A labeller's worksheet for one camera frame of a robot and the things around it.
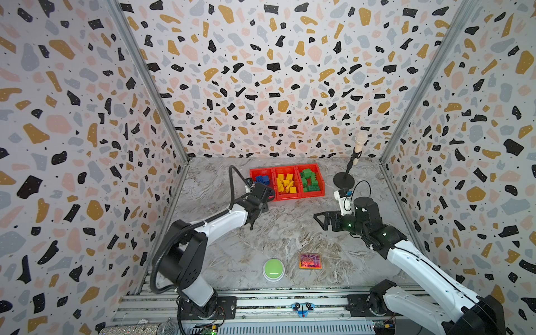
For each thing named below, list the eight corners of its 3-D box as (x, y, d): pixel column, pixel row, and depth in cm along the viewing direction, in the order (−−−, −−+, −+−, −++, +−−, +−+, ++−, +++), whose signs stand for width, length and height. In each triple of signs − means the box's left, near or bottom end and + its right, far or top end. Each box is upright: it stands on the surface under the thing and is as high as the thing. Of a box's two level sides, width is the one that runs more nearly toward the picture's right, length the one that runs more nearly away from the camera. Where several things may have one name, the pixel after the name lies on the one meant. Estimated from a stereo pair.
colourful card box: (299, 269, 85) (299, 267, 83) (298, 254, 88) (298, 252, 87) (322, 269, 85) (323, 267, 83) (320, 254, 89) (321, 253, 87)
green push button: (262, 281, 82) (262, 280, 80) (263, 260, 87) (263, 258, 85) (285, 281, 82) (285, 280, 80) (284, 260, 87) (284, 258, 85)
